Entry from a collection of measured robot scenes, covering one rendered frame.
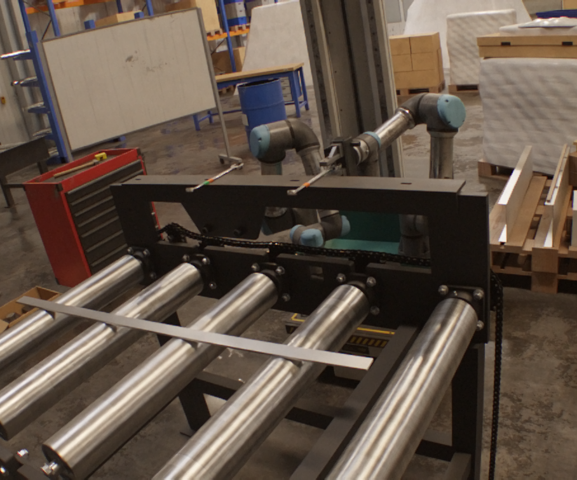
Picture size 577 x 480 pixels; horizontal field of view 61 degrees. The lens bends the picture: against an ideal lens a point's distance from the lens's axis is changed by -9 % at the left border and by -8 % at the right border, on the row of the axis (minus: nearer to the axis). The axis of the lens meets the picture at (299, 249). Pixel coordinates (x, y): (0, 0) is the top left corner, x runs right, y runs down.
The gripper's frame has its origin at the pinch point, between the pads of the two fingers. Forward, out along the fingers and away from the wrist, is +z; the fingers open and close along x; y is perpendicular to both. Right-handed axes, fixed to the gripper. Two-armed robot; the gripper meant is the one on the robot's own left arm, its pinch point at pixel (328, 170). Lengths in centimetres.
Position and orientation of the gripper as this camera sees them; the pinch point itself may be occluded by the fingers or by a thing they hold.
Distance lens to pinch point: 153.8
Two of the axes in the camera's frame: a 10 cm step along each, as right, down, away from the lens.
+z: -5.1, 4.3, -7.5
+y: 8.5, 0.8, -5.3
